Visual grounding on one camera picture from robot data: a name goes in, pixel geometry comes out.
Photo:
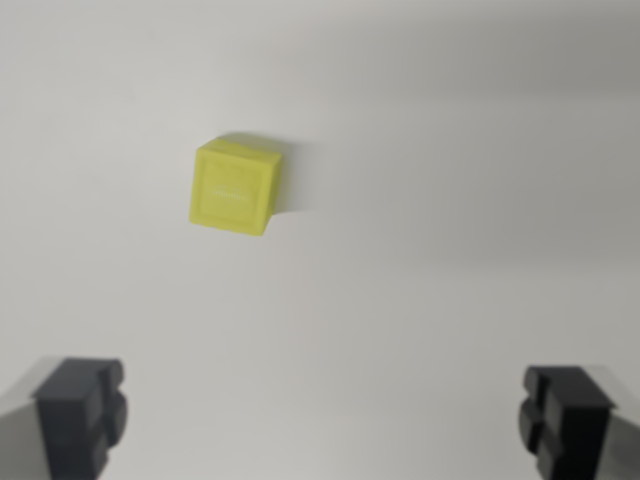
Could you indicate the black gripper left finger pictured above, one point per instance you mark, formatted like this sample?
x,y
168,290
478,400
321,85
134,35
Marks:
x,y
70,425

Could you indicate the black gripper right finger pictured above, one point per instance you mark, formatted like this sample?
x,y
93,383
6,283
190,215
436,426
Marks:
x,y
570,425

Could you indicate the yellow soft toy cube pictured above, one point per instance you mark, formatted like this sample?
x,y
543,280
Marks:
x,y
232,187

